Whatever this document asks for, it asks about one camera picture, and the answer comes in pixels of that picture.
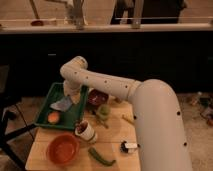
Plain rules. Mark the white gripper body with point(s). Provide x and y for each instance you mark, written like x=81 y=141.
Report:
x=72 y=92

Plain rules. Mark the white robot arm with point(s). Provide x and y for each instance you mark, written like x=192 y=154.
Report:
x=157 y=116

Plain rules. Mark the green plastic tray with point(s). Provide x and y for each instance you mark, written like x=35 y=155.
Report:
x=67 y=119

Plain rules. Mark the dark red bowl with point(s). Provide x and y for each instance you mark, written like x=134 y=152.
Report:
x=97 y=98

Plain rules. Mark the orange round fruit toy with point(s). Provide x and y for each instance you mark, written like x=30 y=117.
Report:
x=53 y=117

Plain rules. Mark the green small cup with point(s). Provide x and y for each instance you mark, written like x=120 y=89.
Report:
x=103 y=112

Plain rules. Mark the white cup with contents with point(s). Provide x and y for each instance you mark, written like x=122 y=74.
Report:
x=86 y=132

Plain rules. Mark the orange plastic bowl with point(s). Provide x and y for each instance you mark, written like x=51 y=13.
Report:
x=63 y=149

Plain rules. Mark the wooden table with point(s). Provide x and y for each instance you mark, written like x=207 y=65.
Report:
x=108 y=145

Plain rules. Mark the white handled brush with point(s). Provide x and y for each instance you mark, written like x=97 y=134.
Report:
x=127 y=147

